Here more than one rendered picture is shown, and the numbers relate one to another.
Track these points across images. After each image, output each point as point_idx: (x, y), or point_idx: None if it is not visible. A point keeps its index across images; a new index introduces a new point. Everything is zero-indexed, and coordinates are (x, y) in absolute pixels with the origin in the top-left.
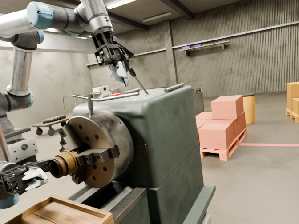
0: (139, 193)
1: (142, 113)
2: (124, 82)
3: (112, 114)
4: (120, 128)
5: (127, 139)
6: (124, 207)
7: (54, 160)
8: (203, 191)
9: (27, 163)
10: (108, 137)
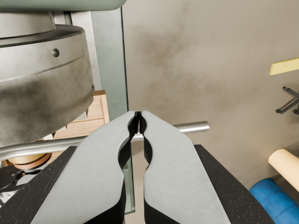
0: (90, 30)
1: (119, 7)
2: (137, 129)
3: (10, 60)
4: (71, 63)
5: (85, 50)
6: (94, 65)
7: (37, 168)
8: None
9: (8, 194)
10: (85, 108)
